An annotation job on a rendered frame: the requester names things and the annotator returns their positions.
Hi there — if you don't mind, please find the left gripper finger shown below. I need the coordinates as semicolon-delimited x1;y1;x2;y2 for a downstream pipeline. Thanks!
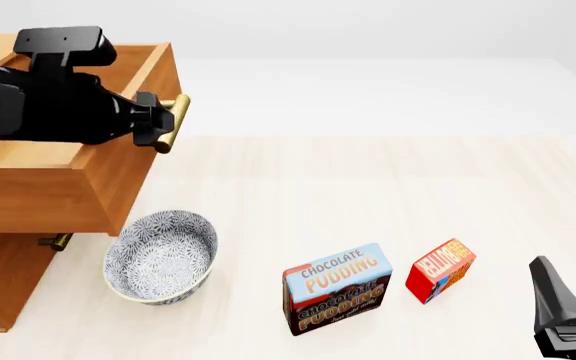
132;107;177;148
135;90;161;111

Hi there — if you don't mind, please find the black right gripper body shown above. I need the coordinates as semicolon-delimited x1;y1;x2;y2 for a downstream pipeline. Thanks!
532;324;576;360

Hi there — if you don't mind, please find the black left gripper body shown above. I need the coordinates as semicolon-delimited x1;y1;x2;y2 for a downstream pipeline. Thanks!
101;90;142;147

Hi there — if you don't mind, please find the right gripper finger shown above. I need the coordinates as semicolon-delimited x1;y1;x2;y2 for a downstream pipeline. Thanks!
527;255;576;336

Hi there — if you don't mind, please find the brass drawer handle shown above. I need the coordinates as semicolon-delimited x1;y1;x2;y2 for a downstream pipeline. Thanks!
37;232;75;252
154;93;192;156

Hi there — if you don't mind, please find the wooden drawer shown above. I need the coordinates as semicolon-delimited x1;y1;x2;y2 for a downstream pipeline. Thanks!
0;41;185;237

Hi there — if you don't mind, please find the red butter box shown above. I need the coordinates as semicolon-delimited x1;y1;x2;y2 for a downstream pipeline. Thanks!
404;237;478;306

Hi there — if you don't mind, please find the wooden cabinet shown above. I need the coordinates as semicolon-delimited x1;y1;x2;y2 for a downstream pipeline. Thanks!
0;33;72;334

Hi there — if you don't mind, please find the blue-white patterned bowl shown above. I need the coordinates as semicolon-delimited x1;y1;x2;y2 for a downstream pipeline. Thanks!
103;209;220;306

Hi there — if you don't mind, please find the chocolate pudding box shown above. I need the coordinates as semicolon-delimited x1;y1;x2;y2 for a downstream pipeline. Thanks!
281;242;395;338

